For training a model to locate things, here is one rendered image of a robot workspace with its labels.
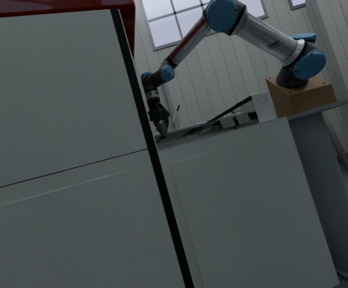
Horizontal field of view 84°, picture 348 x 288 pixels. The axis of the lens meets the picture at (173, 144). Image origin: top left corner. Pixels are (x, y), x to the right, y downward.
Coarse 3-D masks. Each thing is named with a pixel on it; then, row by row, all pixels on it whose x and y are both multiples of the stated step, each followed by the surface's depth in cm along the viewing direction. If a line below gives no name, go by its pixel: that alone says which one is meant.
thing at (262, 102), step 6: (252, 96) 90; (258, 96) 91; (264, 96) 92; (258, 102) 90; (264, 102) 91; (270, 102) 92; (258, 108) 90; (264, 108) 91; (270, 108) 91; (258, 114) 90; (264, 114) 90; (270, 114) 91; (264, 120) 90
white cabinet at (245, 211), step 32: (256, 128) 82; (288, 128) 85; (192, 160) 73; (224, 160) 76; (256, 160) 79; (288, 160) 83; (192, 192) 72; (224, 192) 75; (256, 192) 78; (288, 192) 81; (192, 224) 70; (224, 224) 73; (256, 224) 76; (288, 224) 79; (320, 224) 82; (192, 256) 69; (224, 256) 72; (256, 256) 74; (288, 256) 77; (320, 256) 81
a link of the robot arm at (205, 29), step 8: (200, 24) 91; (192, 32) 94; (200, 32) 93; (208, 32) 94; (184, 40) 98; (192, 40) 96; (200, 40) 97; (176, 48) 102; (184, 48) 99; (192, 48) 100; (168, 56) 107; (176, 56) 103; (184, 56) 103; (176, 64) 107
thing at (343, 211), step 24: (288, 120) 96; (312, 120) 95; (312, 144) 96; (312, 168) 97; (336, 168) 94; (312, 192) 100; (336, 192) 93; (336, 216) 93; (336, 240) 94; (336, 264) 97
